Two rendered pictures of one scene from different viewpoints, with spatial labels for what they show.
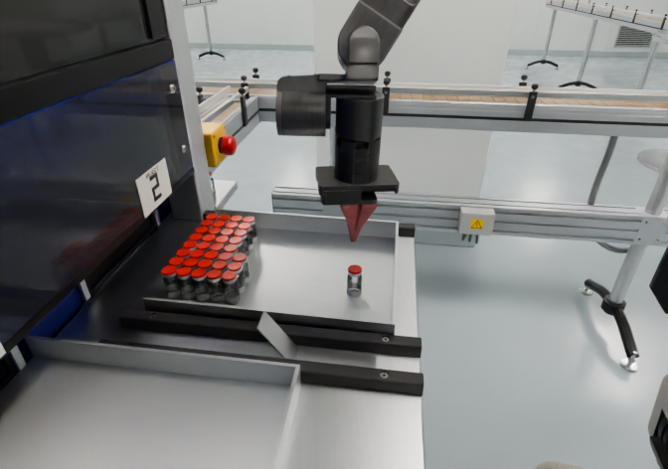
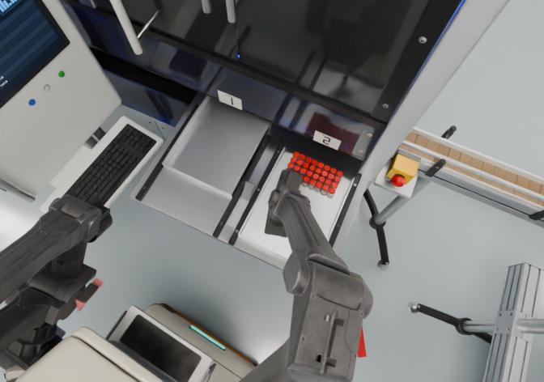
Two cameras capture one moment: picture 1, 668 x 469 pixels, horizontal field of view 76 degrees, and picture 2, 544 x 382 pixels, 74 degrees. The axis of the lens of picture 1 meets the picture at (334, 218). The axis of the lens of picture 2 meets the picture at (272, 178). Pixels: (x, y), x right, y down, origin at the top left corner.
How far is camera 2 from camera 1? 0.96 m
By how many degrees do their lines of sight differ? 68
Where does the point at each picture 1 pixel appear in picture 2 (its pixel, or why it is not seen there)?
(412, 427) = (203, 227)
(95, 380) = (257, 137)
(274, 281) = not seen: hidden behind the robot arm
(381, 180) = (270, 226)
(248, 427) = (222, 179)
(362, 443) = (204, 210)
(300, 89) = (286, 179)
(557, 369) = not seen: outside the picture
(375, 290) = (271, 242)
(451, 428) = not seen: hidden behind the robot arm
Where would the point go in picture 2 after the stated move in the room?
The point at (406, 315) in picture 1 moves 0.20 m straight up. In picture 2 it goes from (252, 249) to (250, 235)
